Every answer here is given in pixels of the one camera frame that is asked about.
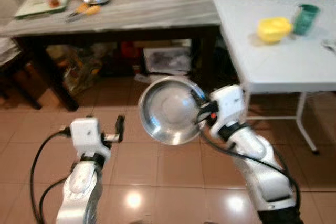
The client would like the shiny steel bowl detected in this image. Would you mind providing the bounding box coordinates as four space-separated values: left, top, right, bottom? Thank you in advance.
138 76 207 146

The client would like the white box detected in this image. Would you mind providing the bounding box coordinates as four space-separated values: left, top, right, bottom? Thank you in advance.
142 45 193 76

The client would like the clear plastic bag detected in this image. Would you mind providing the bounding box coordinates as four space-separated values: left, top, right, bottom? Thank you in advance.
62 45 103 94

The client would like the white folding table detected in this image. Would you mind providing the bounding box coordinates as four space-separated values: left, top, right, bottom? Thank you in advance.
212 0 336 155

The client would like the dark table grey top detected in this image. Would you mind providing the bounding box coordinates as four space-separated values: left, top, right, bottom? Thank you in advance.
0 0 222 112

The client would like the yellow plastic bowl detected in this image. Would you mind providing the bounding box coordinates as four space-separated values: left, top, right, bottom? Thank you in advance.
257 17 293 45

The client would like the dark wooden stool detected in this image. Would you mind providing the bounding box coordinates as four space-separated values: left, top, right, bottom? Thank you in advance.
0 39 43 111

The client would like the green plastic cup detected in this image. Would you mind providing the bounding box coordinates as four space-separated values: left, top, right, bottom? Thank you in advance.
293 4 320 36

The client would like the pale green tray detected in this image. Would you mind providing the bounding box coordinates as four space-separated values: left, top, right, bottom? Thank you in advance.
14 0 72 19

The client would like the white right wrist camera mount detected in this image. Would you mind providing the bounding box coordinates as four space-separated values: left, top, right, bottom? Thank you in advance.
209 84 246 131

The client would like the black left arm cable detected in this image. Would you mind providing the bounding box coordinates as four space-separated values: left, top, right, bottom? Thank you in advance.
29 126 72 224

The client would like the orange handled tool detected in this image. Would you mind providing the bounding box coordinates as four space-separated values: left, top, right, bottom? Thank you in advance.
67 3 101 23

